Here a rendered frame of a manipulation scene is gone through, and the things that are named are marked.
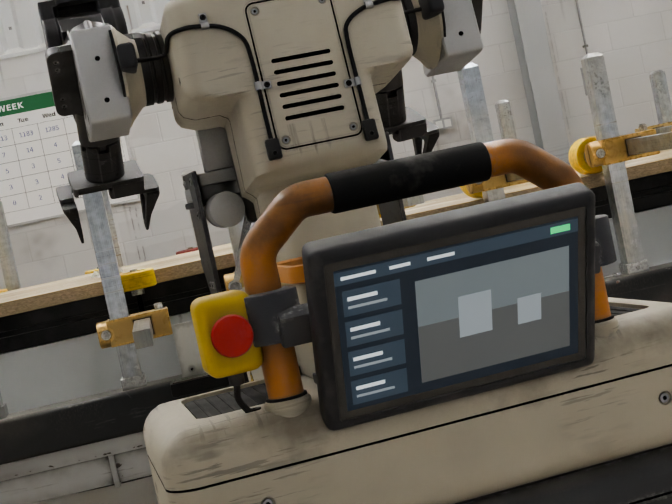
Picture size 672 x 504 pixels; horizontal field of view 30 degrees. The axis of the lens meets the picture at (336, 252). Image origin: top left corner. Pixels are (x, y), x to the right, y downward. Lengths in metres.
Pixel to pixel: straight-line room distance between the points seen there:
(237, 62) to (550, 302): 0.51
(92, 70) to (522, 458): 0.68
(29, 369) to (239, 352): 1.56
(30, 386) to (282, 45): 1.32
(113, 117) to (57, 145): 8.06
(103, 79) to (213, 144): 0.19
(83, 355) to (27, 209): 6.97
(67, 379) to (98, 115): 1.19
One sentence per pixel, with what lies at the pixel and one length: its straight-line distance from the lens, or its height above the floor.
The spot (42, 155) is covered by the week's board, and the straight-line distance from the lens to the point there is 9.53.
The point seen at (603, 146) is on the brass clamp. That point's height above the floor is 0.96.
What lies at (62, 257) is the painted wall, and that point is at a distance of 9.53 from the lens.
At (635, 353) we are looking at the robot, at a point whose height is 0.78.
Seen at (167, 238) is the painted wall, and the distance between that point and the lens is 9.51.
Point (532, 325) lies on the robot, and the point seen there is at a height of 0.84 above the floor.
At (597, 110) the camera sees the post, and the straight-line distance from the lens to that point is 2.51.
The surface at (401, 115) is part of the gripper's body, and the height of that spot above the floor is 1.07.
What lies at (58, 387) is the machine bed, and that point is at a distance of 2.60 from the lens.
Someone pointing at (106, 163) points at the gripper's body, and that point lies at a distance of 1.81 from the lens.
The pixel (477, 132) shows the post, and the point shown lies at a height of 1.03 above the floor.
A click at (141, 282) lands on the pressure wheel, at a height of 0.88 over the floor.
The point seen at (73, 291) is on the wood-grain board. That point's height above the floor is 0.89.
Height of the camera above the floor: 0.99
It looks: 3 degrees down
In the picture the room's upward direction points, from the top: 12 degrees counter-clockwise
